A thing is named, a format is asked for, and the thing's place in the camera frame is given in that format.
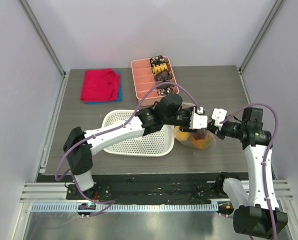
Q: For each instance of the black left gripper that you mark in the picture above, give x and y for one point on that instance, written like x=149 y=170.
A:
x=186 y=129

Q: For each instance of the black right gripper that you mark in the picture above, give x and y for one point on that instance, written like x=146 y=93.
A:
x=216 y=130

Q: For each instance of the dark red apple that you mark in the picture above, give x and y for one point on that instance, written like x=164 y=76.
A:
x=199 y=135

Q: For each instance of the clear polka dot zip bag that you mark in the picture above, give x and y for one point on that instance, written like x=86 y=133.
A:
x=187 y=142

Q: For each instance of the yellow orange peach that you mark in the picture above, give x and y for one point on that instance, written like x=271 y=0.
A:
x=181 y=136

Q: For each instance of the orange toy pineapple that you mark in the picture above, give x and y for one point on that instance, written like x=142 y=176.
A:
x=201 y=143

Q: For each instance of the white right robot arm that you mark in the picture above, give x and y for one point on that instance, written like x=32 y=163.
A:
x=256 y=212

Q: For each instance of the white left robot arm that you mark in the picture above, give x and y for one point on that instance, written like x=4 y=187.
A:
x=81 y=146

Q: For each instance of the black white speckled sock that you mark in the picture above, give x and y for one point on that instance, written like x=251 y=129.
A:
x=164 y=92

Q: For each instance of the black patterned rolled sock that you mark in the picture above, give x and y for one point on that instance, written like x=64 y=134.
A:
x=167 y=87

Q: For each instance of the white perforated plastic basket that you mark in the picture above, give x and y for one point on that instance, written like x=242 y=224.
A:
x=157 y=144

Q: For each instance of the dark brown rolled sock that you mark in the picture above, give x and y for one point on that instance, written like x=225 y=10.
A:
x=163 y=76

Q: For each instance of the pink divided organizer tray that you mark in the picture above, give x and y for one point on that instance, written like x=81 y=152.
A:
x=144 y=80

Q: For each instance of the yellow black rolled sock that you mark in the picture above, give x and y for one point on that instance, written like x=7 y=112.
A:
x=158 y=68

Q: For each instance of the black floral rolled sock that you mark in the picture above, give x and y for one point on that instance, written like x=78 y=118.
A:
x=157 y=60

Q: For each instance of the blue folded cloth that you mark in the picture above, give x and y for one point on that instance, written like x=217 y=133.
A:
x=119 y=90

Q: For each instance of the magenta folded cloth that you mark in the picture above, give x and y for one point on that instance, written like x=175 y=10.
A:
x=98 y=85

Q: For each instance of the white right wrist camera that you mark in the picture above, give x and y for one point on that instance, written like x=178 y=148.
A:
x=218 y=115

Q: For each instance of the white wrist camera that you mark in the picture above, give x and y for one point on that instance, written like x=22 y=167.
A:
x=218 y=115
x=198 y=119

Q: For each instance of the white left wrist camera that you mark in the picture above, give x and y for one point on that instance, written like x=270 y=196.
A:
x=198 y=119

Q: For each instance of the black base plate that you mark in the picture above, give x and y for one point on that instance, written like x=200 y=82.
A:
x=160 y=189

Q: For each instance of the white slotted cable duct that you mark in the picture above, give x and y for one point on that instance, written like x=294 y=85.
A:
x=81 y=207

